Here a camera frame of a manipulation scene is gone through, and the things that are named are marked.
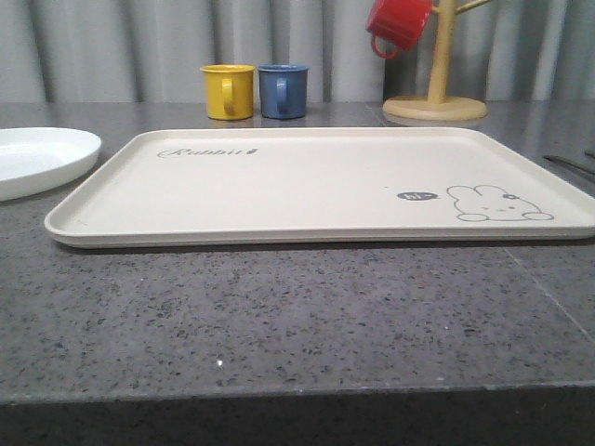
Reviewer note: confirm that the white round plate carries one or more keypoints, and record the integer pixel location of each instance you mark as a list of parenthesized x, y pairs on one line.
[(36, 159)]

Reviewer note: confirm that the silver metal fork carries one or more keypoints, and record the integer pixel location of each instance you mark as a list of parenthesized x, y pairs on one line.
[(570, 164)]

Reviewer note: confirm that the beige rabbit serving tray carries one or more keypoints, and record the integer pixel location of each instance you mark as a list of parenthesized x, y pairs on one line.
[(301, 185)]

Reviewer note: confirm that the blue enamel mug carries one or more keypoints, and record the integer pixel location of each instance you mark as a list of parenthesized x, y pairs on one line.
[(283, 90)]

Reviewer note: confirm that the yellow enamel mug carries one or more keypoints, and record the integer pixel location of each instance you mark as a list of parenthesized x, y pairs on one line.
[(229, 91)]

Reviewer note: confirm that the wooden mug tree stand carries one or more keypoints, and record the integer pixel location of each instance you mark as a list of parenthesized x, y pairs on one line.
[(437, 106)]

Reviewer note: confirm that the red enamel mug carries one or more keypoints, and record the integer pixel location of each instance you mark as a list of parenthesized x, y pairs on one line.
[(396, 25)]

